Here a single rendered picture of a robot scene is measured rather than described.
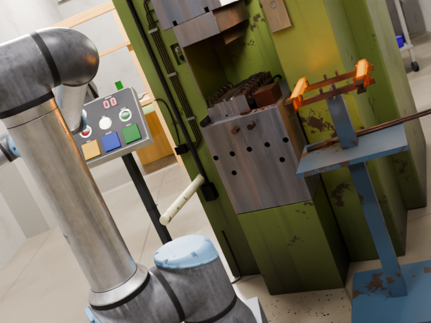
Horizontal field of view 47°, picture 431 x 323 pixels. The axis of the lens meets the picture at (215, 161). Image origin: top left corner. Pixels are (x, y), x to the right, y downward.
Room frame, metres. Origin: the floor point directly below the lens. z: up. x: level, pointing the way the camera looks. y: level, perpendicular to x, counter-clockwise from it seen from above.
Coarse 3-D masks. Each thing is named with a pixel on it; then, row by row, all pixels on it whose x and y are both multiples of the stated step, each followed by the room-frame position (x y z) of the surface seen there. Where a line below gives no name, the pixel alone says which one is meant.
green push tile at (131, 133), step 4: (136, 124) 2.22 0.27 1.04; (124, 128) 2.22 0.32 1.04; (128, 128) 2.22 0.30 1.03; (132, 128) 2.21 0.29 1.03; (136, 128) 2.21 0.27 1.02; (124, 132) 2.21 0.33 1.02; (128, 132) 2.21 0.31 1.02; (132, 132) 2.20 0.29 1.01; (136, 132) 2.20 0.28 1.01; (124, 136) 2.20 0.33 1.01; (128, 136) 2.20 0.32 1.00; (132, 136) 2.20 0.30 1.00; (136, 136) 2.19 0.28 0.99; (140, 136) 2.19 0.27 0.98; (128, 140) 2.19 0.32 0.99; (132, 140) 2.19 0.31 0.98
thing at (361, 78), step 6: (360, 60) 1.85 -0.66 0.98; (360, 66) 1.75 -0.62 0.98; (366, 66) 1.78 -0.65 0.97; (360, 72) 1.65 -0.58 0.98; (366, 72) 1.70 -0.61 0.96; (354, 78) 1.58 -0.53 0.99; (360, 78) 1.55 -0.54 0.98; (366, 78) 1.56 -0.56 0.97; (354, 84) 1.58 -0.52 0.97; (360, 84) 1.49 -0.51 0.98; (366, 84) 1.56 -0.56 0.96; (360, 90) 1.49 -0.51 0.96
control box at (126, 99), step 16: (112, 96) 2.31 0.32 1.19; (128, 96) 2.29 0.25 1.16; (96, 112) 2.30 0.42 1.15; (112, 112) 2.28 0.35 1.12; (96, 128) 2.26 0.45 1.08; (112, 128) 2.24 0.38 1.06; (144, 128) 2.21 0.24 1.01; (80, 144) 2.25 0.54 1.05; (128, 144) 2.19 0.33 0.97; (144, 144) 2.22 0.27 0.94; (96, 160) 2.20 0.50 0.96
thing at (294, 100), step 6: (300, 78) 2.00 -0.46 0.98; (306, 78) 1.98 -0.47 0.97; (300, 84) 1.88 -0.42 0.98; (294, 90) 1.81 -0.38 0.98; (300, 90) 1.78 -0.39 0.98; (294, 96) 1.71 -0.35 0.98; (288, 102) 1.62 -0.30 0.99; (294, 102) 1.66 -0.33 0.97; (288, 108) 1.59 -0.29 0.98; (294, 108) 1.63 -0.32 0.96; (294, 114) 1.58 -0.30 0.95
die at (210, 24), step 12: (240, 0) 2.42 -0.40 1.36; (216, 12) 2.13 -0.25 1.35; (228, 12) 2.25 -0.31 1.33; (240, 12) 2.37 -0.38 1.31; (180, 24) 2.17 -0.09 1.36; (192, 24) 2.15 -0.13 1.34; (204, 24) 2.12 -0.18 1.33; (216, 24) 2.10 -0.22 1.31; (228, 24) 2.20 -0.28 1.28; (180, 36) 2.18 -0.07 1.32; (192, 36) 2.16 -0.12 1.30; (204, 36) 2.13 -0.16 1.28
